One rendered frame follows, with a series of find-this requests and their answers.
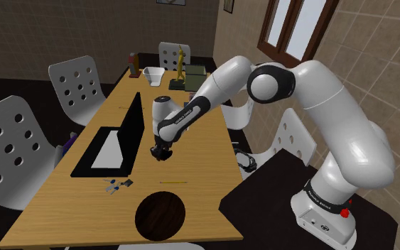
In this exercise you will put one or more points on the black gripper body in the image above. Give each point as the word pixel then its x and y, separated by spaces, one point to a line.
pixel 162 152

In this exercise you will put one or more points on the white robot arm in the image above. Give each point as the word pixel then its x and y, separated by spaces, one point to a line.
pixel 334 114

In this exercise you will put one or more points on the yellow pencil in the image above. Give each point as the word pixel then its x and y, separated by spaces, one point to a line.
pixel 173 182

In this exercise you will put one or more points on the black open laptop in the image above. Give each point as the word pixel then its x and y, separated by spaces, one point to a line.
pixel 130 138

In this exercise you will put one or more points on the bunch of keys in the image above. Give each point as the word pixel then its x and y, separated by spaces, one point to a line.
pixel 118 185

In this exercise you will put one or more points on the dark brown round plate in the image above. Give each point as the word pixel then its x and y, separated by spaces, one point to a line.
pixel 160 216

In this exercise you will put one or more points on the white bowl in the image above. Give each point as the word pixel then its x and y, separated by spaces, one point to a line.
pixel 154 75

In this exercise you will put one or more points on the olive green box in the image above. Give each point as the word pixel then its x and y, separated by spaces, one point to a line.
pixel 195 78

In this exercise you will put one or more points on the white perforated chair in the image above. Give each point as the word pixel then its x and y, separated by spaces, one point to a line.
pixel 289 138
pixel 78 90
pixel 9 155
pixel 168 57
pixel 236 116

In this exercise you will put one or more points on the black headphones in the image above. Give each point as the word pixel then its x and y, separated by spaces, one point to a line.
pixel 245 160

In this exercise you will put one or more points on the yellow figure statue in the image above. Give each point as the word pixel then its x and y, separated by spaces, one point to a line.
pixel 180 67

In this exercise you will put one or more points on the purple object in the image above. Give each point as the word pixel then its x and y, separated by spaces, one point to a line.
pixel 69 142

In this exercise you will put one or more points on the black robot stand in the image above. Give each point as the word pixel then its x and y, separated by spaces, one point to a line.
pixel 272 211

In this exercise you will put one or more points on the brown framed window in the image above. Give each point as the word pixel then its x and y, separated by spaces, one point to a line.
pixel 295 27

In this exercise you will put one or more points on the wall picture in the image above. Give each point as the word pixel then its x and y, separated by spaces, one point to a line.
pixel 171 2
pixel 228 5

